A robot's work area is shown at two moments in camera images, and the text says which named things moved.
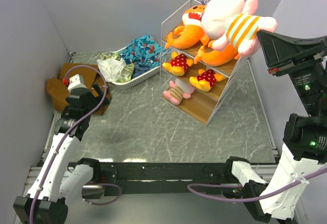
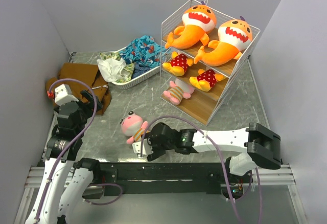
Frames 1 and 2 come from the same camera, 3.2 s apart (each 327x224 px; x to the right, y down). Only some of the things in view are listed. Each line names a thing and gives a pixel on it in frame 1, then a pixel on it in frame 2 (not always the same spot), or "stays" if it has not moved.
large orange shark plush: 191,31 stays
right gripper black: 277,49 -> 156,154
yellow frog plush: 206,80 stays
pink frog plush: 179,89 stays
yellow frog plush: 179,64 stays
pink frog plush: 225,14 -> 132,125
